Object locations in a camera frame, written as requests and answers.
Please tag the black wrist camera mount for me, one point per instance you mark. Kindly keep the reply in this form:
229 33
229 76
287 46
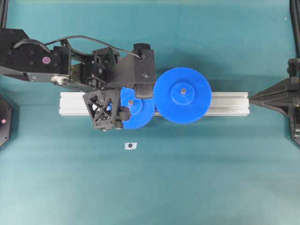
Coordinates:
105 110

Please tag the white sticker with black dot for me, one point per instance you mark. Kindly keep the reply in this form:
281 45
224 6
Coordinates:
130 145

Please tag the small blue gear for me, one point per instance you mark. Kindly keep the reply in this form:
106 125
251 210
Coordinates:
141 111

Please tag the aluminium extrusion rail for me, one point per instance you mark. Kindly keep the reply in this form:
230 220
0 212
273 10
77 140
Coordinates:
223 104

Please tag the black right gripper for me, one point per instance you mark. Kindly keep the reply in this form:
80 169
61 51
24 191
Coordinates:
284 97

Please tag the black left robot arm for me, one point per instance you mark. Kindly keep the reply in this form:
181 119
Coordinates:
30 60

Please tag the black frame post right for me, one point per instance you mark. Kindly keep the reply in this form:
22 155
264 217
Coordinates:
295 18

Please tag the black frame post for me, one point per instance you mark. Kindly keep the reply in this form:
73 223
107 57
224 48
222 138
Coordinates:
3 13
295 18

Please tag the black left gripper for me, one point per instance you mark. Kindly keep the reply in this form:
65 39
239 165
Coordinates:
106 69

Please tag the black frame post left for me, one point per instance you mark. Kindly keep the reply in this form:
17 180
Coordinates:
3 13

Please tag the large blue gear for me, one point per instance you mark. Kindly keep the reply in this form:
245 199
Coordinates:
179 108

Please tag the black base with red button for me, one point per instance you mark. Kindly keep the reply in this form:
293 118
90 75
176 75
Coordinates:
6 115

